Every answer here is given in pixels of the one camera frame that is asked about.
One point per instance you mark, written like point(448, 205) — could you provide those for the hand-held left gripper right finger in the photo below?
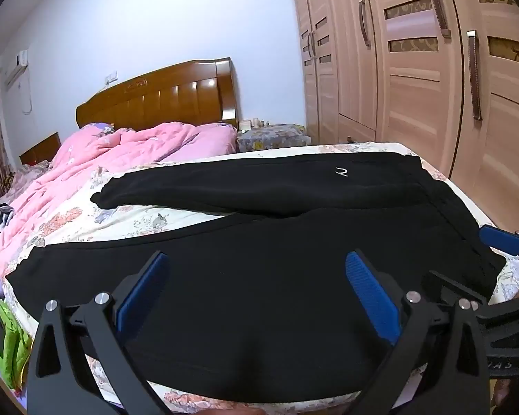
point(372, 294)

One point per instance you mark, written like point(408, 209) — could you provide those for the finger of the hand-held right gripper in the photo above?
point(450, 285)
point(499, 238)

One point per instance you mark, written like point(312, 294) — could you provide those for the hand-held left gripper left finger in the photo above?
point(140, 294)

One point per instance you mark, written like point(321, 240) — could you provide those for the black pants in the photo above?
point(264, 289)

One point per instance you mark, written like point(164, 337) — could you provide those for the floral bed sheet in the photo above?
point(125, 220)

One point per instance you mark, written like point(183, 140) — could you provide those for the green printed cloth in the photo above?
point(19, 346)

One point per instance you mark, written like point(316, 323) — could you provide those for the pink and purple floral quilt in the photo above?
point(112, 151)

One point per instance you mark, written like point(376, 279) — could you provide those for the light wooden wardrobe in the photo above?
point(415, 95)

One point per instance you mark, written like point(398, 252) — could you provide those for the small wooden headboard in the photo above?
point(41, 149)

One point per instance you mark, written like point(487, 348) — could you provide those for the nightstand with floral cover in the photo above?
point(272, 138)

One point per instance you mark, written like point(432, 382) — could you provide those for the white box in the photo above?
point(245, 125)

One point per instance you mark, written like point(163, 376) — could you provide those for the white air conditioner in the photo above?
point(16, 67)

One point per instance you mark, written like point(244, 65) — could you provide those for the white wall socket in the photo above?
point(111, 78)

